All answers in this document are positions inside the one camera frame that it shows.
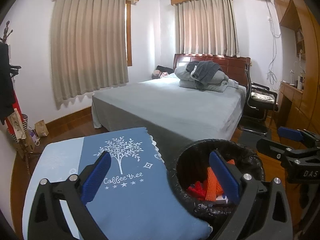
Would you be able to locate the black coat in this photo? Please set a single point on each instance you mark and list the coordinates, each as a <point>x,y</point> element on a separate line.
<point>5,85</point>

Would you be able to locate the wide beige curtain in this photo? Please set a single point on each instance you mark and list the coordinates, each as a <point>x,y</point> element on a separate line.
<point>87,50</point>

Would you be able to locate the bed with grey sheet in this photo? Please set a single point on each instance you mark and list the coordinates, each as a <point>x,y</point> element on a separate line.
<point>162,100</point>

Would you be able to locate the bin with black liner bag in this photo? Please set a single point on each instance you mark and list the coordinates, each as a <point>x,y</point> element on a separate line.
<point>195,155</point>

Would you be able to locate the beige printed tote bag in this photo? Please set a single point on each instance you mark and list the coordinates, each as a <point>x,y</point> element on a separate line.
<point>17,125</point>

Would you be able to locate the white and blue box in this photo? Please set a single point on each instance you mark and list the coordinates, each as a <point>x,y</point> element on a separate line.
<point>221,199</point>

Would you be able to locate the light blue table cover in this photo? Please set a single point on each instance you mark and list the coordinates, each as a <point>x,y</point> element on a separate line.
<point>57,157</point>

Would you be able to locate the striped bag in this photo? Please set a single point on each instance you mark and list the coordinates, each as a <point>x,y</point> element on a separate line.
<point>25,122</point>

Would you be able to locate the wooden wardrobe with desk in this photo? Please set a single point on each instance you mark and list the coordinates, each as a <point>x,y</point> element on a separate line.
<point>307,55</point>

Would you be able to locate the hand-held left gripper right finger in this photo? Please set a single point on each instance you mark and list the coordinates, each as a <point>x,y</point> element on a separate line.
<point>225,177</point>

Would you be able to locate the black office chair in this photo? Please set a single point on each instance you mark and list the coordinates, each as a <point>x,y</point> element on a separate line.
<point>260,106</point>

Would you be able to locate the narrow beige curtain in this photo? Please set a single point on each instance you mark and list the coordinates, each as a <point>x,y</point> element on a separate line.
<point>207,27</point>

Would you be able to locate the brown paper bag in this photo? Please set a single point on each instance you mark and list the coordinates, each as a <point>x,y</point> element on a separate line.
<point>41,128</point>

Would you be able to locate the grey floor mat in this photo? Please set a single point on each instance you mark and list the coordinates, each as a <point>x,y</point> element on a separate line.
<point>250,138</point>

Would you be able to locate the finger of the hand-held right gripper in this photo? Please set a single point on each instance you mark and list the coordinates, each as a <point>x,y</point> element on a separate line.
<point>290,133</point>
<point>272,148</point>

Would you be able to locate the dark wooden headboard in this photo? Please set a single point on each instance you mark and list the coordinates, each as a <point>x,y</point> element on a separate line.
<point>232,67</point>

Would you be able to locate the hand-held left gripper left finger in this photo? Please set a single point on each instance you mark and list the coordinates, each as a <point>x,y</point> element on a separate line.
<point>96,175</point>

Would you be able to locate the cardboard box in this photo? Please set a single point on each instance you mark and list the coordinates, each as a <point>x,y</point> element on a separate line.
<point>26,145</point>

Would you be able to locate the patterned seat cushion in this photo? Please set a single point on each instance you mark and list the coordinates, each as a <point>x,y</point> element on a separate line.
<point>262,97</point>

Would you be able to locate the orange crochet cloth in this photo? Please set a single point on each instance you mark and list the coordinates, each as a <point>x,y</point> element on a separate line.
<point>212,182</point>

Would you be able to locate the blue tree print tablecloth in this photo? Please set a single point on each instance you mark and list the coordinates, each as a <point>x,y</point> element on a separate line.
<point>140,205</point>

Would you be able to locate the wooden window frame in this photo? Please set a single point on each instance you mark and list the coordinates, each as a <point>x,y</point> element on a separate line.
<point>129,35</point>

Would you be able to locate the dark bag beside bed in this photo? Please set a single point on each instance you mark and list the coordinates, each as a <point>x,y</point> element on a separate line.
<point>162,70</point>

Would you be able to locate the dark grey blanket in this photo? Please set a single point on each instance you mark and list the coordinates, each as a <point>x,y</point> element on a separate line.
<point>205,68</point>

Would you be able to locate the red hanging bag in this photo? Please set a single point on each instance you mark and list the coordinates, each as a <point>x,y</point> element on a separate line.
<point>13,102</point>

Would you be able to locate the wooden coat rack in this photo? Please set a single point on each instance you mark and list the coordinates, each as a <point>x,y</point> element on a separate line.
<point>7,30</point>

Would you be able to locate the folded light grey duvet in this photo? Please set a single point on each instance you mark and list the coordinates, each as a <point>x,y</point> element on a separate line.
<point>215,83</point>

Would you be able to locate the red knitted cloth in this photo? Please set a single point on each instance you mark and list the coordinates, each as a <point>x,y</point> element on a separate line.
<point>197,188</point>

